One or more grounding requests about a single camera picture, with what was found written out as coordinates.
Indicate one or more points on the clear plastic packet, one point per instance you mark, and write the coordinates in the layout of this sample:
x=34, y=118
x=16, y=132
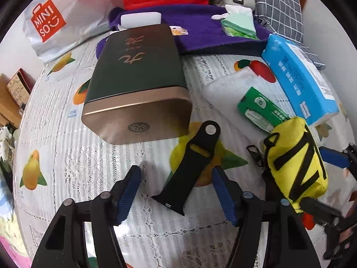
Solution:
x=231, y=89

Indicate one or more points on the white cloth with dark print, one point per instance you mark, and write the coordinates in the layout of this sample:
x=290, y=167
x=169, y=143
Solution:
x=5, y=142

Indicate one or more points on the grey checked fabric folder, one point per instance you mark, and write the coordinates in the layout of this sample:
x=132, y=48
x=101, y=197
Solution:
x=279, y=8

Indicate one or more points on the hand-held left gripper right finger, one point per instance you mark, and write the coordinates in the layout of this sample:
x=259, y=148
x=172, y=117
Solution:
x=224, y=195

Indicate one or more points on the light green tissue pack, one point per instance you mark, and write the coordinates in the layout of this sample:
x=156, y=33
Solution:
x=239, y=23

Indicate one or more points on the blue tissue pack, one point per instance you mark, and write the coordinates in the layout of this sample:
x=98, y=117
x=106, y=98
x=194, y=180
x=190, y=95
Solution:
x=301, y=83

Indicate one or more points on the white plastic shopping bag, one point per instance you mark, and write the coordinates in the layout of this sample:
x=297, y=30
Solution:
x=75, y=25

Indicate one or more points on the dark green tin box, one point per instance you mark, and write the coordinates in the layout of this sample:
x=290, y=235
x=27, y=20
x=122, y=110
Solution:
x=134, y=83

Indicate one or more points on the wooden nightstand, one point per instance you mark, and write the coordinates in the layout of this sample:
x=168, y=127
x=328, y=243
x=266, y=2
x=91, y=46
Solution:
x=5, y=103

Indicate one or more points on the colourful floral quilt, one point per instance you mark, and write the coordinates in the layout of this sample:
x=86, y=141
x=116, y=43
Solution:
x=8, y=229

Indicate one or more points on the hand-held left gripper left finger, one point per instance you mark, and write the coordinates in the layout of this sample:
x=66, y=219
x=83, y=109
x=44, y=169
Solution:
x=128, y=192

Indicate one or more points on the patterned kraft box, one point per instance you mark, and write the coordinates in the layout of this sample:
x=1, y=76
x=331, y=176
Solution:
x=18, y=88

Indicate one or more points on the white sponge block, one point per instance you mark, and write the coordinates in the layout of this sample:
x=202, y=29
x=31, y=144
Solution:
x=140, y=19

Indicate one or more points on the dark green packet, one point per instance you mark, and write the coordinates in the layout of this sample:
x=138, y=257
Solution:
x=259, y=111

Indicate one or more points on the purple towel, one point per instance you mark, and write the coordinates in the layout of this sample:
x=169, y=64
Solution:
x=200, y=30

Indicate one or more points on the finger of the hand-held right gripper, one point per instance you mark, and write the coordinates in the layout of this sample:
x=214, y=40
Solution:
x=333, y=157
x=320, y=208

